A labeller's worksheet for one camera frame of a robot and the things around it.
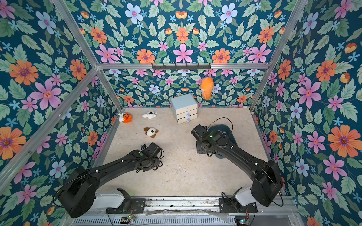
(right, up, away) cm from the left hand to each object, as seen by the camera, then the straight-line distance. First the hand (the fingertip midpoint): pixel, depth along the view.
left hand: (159, 162), depth 87 cm
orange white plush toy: (-31, +28, +20) cm, 46 cm away
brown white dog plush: (-9, +18, +14) cm, 25 cm away
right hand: (+27, +10, -6) cm, 29 cm away
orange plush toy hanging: (+31, +50, +10) cm, 60 cm away
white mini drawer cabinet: (+15, +35, +14) cm, 41 cm away
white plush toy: (-13, +31, +24) cm, 41 cm away
